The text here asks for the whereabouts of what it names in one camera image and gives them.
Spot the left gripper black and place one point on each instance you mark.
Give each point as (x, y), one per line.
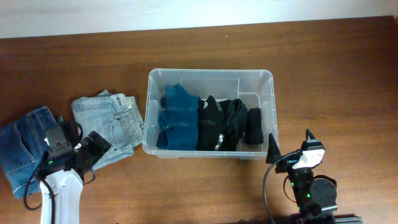
(94, 145)

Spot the dark blue folded jeans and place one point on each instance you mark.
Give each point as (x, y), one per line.
(22, 147)

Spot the light blue folded jeans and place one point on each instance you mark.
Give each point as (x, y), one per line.
(116, 118)

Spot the blue shirt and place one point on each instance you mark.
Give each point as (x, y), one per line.
(178, 119)

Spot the dark grey garment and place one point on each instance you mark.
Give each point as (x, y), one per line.
(241, 123)

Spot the black shirt with logo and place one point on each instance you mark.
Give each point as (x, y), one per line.
(211, 136)

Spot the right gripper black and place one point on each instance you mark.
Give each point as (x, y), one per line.
(286, 163)

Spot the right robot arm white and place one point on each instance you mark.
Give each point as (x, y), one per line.
(315, 195)

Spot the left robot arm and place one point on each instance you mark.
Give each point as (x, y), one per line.
(61, 176)

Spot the clear plastic storage container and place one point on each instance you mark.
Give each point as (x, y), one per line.
(254, 87)

